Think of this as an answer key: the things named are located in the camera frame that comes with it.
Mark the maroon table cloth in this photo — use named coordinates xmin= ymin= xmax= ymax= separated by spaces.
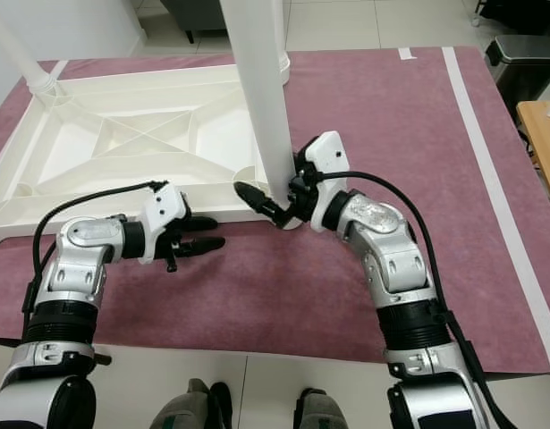
xmin=0 ymin=46 xmax=550 ymax=374

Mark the grey robot left foot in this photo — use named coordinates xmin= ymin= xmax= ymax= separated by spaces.
xmin=149 ymin=378 xmax=233 ymax=429

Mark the grey robot foot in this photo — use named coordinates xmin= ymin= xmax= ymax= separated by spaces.
xmin=149 ymin=378 xmax=233 ymax=429
xmin=292 ymin=387 xmax=347 ymax=429

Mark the dark grey armchair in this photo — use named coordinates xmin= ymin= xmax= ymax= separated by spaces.
xmin=158 ymin=0 xmax=226 ymax=43

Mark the grey robot right foot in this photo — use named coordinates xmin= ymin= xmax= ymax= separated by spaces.
xmin=292 ymin=387 xmax=347 ymax=429

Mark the dark grey lidded bin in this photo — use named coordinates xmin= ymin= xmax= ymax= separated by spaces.
xmin=485 ymin=36 xmax=550 ymax=119

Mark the wooden side table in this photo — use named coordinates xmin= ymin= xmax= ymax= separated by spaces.
xmin=516 ymin=101 xmax=550 ymax=215

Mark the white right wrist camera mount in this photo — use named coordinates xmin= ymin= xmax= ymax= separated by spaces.
xmin=301 ymin=130 xmax=349 ymax=233

